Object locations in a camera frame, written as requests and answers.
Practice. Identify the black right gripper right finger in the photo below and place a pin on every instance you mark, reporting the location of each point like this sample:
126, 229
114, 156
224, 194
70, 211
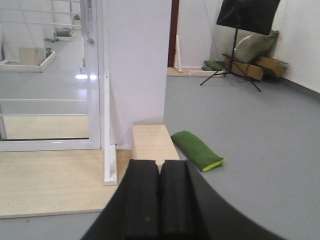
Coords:
190, 209

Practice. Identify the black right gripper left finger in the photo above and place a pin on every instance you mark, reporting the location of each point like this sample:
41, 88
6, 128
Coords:
133, 211

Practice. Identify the white framed sliding glass door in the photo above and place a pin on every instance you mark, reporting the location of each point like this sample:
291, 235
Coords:
59, 109

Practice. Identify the grey metal door handle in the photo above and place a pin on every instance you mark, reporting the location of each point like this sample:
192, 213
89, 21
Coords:
86, 20

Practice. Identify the green sandbag with yellow edge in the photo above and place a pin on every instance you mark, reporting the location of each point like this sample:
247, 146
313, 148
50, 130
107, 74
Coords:
197, 151

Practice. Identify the light wooden block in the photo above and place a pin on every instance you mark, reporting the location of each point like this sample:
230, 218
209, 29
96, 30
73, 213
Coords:
153, 142

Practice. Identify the brown cardboard box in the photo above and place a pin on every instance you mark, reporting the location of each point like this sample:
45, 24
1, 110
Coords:
260, 67

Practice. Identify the olive green large bag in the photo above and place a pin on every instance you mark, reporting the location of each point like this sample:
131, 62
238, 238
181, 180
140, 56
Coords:
254, 45

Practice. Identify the white framed floor tray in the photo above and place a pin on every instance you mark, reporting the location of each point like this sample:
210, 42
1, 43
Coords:
31, 60

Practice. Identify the small green bag by wall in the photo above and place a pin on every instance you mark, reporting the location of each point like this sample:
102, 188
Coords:
211, 65

